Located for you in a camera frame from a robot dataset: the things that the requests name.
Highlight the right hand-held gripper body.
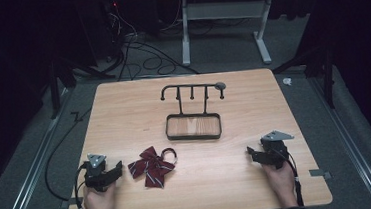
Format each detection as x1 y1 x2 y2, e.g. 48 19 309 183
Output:
259 128 298 172

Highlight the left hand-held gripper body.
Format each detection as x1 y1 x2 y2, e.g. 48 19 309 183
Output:
82 151 116 195

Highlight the dark red striped bow tie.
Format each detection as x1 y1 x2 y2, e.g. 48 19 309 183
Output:
125 143 181 192

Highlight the black metal hook rack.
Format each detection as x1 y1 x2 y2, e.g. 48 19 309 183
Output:
159 79 231 144

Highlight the person's left hand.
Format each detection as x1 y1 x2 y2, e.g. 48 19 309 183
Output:
81 180 119 209

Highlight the person's right hand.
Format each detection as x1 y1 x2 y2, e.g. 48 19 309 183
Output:
260 159 300 209

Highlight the grey tape strip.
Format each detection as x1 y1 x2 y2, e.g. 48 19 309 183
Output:
308 167 333 181

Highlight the black metal stand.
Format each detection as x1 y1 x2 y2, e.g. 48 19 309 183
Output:
44 52 119 120
270 37 339 114

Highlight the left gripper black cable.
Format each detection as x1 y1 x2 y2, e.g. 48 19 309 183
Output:
71 161 93 209

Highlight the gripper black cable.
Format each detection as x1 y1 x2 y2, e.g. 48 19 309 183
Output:
276 147 306 209
71 161 93 209

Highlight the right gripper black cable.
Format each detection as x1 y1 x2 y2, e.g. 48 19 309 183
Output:
276 147 306 209

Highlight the black floor cable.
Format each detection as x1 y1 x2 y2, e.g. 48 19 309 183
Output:
39 106 101 204

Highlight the metal floor rail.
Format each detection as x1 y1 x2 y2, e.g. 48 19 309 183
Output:
0 87 84 209
307 71 371 209

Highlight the tangle of black floor cables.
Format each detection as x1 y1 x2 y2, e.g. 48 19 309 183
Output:
98 0 201 83

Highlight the white metal desk frame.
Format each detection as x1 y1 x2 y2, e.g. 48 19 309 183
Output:
176 0 281 72

